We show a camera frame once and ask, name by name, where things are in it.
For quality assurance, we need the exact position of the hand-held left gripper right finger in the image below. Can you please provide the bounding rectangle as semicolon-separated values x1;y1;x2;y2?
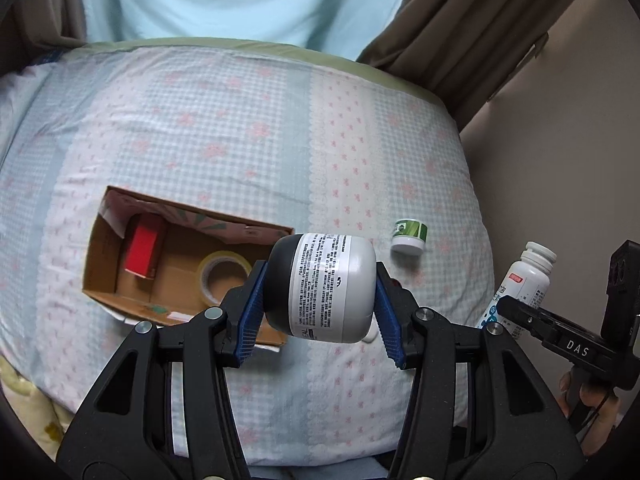
372;262;587;480

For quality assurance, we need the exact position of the light blue sheer curtain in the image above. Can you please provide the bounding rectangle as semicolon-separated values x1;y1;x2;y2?
75;0;423;61

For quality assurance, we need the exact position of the person's right hand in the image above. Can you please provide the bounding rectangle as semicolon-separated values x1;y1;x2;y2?
557;371;623;458

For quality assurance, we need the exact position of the yellow floral blanket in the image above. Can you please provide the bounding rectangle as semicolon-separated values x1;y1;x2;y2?
0;355;73;461

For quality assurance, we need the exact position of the clear tape roll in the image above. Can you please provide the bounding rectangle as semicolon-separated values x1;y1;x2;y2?
196;249;252;308

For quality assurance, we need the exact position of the checked floral bed sheet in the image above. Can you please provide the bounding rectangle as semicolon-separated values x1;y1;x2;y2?
0;37;496;466

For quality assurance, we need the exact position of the white pill bottle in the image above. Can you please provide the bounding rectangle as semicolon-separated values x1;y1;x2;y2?
475;241;557;343

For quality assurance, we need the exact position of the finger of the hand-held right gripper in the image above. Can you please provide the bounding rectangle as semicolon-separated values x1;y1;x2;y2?
495;295;561;350

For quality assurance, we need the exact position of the cardboard box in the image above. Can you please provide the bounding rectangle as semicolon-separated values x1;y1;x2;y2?
81;186;296;350

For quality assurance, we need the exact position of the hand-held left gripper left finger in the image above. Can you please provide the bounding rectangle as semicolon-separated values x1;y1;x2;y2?
55;259;271;480

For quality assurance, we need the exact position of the red box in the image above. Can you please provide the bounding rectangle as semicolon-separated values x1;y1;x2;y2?
123;213;168;280

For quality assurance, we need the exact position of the brown curtain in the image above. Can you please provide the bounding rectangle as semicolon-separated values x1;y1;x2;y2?
358;0;601;130

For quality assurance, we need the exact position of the small white green-label jar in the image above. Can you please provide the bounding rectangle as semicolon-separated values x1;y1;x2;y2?
390;218;429;256

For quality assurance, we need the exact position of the grey and black jar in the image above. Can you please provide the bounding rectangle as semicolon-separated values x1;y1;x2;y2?
262;232;377;345

